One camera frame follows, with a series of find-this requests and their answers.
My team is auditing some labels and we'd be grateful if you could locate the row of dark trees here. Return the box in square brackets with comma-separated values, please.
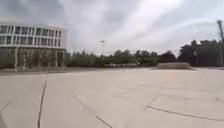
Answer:
[64, 49, 179, 68]

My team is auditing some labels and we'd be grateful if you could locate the tall lamp pole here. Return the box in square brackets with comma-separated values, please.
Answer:
[99, 40, 106, 58]

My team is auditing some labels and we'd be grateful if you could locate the pale stone paved plaza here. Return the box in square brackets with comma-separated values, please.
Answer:
[0, 67, 224, 128]

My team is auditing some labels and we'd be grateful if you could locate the white building with window rows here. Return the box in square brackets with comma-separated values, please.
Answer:
[0, 22, 68, 72]

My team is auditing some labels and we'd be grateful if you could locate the dark building behind trees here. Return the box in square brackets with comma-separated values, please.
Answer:
[178, 19, 224, 68]

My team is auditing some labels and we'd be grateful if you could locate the low stone planter wall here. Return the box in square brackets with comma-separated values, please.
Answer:
[153, 62, 194, 71]

